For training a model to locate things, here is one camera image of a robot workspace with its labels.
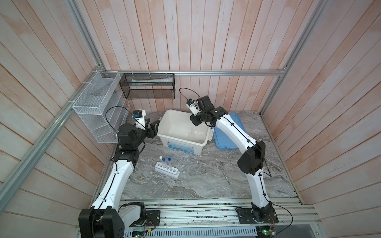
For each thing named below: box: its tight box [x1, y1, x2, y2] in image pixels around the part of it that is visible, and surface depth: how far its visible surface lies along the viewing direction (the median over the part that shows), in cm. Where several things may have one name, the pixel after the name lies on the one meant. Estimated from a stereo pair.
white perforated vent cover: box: [124, 226, 258, 238], surface depth 71 cm
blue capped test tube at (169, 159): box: [167, 157, 173, 172], surface depth 82 cm
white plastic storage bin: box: [157, 109, 216, 156], surface depth 96 cm
